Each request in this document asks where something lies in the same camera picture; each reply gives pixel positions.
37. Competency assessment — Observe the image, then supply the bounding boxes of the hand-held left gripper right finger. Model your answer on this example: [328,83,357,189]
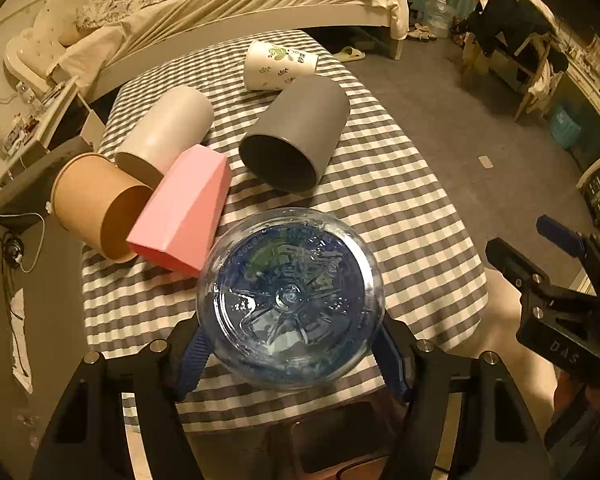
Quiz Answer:
[374,315,554,480]

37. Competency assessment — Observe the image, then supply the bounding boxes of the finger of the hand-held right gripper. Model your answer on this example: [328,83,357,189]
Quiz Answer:
[485,237,600,377]
[536,214,600,313]

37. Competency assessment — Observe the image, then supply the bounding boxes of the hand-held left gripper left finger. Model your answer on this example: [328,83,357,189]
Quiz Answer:
[30,319,215,480]

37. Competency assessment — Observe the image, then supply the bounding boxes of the clear plastic water bottle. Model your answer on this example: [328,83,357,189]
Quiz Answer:
[196,206,385,392]

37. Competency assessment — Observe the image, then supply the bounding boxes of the pink angular cup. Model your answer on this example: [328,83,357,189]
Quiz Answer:
[126,144,232,277]

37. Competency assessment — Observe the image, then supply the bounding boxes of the brown paper cup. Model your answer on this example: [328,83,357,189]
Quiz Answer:
[51,152,155,265]

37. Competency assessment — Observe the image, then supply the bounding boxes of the beige cup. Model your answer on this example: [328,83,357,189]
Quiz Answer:
[115,86,215,188]

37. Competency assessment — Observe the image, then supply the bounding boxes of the grey cup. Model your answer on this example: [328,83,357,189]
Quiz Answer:
[238,75,351,193]

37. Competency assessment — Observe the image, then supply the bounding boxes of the white leaf print paper cup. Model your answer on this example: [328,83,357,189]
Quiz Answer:
[243,40,320,92]

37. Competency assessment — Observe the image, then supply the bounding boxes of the blue bin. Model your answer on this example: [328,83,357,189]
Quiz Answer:
[550,102,584,150]

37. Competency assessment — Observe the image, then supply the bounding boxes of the wooden chair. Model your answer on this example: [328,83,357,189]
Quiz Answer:
[461,0,557,122]

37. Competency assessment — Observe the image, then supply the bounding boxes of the grey white checkered tablecloth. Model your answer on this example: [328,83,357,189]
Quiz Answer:
[81,29,490,433]

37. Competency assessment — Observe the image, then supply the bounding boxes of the white desk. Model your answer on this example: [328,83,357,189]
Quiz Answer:
[545,0,600,192]

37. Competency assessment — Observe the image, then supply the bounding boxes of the dark clothes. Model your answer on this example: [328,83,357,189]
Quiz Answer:
[466,0,570,73]

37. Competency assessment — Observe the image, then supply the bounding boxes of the pair of sandals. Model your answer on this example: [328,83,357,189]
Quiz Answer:
[406,22,439,41]

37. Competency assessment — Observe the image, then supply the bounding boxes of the black bag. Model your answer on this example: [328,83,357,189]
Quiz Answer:
[0,137,95,217]

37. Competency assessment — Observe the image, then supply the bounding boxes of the clear water jug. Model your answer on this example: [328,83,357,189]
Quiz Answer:
[424,0,457,39]

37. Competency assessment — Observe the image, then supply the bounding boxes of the green slipper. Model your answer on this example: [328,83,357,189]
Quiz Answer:
[332,46,366,63]

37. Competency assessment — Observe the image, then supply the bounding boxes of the white nightstand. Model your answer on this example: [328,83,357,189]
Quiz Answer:
[0,77,81,186]

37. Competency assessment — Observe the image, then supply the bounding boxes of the cream bed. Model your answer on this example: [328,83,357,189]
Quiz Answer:
[4,0,410,107]

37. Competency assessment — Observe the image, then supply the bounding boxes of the white pillow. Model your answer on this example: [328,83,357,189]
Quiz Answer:
[32,0,81,46]

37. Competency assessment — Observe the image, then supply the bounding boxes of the white cable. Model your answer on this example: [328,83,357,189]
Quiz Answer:
[7,211,47,273]

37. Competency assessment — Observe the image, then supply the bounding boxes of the black cable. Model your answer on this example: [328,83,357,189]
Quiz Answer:
[0,209,23,321]

